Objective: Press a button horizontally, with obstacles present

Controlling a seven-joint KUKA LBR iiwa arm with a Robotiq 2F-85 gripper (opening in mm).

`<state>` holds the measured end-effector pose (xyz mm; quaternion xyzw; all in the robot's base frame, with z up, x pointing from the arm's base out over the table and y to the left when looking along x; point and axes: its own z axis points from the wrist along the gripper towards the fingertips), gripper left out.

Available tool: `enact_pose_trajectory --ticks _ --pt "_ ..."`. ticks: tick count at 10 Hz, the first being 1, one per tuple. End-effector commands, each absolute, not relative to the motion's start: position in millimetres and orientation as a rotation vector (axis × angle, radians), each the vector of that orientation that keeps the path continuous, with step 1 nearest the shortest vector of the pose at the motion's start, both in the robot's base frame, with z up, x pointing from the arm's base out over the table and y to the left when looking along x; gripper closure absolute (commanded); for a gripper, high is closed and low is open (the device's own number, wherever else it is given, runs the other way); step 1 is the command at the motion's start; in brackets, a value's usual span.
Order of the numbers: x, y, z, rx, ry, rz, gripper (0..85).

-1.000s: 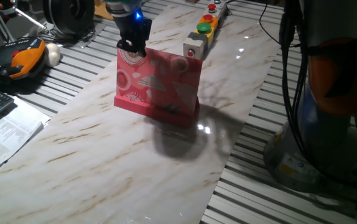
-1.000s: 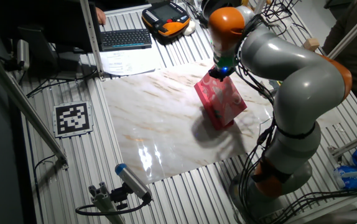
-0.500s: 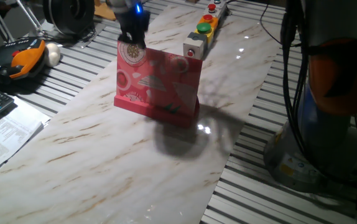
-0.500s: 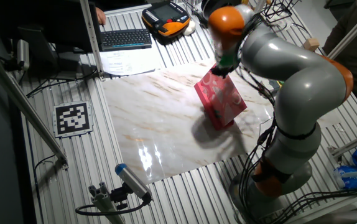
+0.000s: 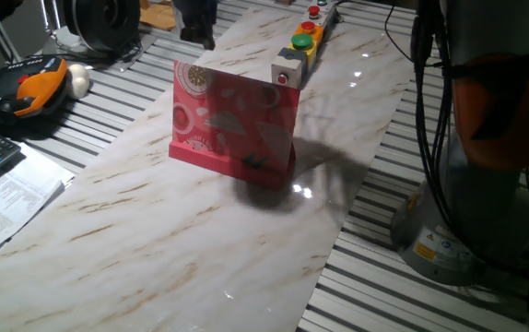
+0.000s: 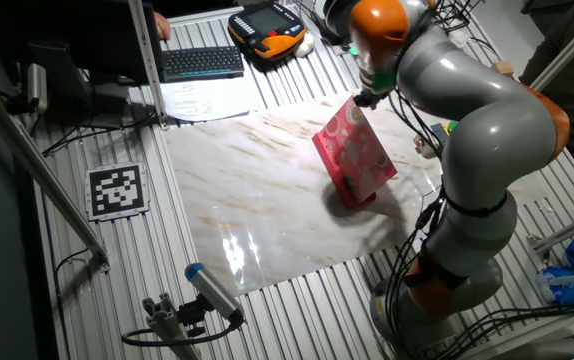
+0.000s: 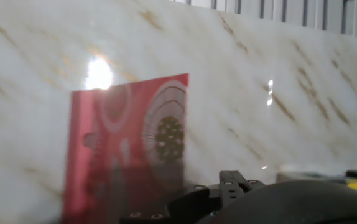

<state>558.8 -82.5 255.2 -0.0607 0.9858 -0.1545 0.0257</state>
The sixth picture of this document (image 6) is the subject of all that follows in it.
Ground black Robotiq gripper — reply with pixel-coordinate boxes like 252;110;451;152
352;88;386;110

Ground grey box small red button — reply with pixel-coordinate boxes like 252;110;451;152
413;133;441;159

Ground operator's bare hand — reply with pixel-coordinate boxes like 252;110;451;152
153;10;172;42

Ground pink patterned standing card box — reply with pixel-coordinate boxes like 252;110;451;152
311;95;399;210

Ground orange black teach pendant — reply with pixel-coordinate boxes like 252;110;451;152
226;0;308;61

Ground small wooden block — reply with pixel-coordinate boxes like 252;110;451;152
490;59;516;79

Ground printed white paper sheets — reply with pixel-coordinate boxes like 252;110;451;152
159;78;261;123

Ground black keyboard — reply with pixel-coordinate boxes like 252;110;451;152
160;45;246;84

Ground aluminium profile bar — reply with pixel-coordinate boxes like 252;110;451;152
531;204;574;254
529;2;574;94

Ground person in olive jacket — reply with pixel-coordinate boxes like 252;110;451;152
519;0;574;171

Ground black white fiducial tag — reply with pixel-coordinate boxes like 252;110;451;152
84;161;152;222

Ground blue white plastic packet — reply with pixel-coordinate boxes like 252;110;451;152
535;264;574;305

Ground black monitor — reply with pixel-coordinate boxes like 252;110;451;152
16;0;164;86

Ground long diagonal aluminium bar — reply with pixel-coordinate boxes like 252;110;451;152
0;69;112;274

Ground black wire basket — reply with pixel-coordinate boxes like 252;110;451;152
431;0;486;34

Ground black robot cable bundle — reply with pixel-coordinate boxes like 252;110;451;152
384;89;468;359

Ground tall aluminium profile post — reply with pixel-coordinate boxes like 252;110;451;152
127;0;169;130

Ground silver depth camera blue end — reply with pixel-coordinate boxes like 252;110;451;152
184;262;246;325

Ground grey aluminium camera stand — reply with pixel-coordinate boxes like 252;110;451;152
141;292;203;360

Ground black camera cable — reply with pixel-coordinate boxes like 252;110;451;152
120;319;244;349

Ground silver camera on bar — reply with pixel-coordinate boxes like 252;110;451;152
25;62;49;115

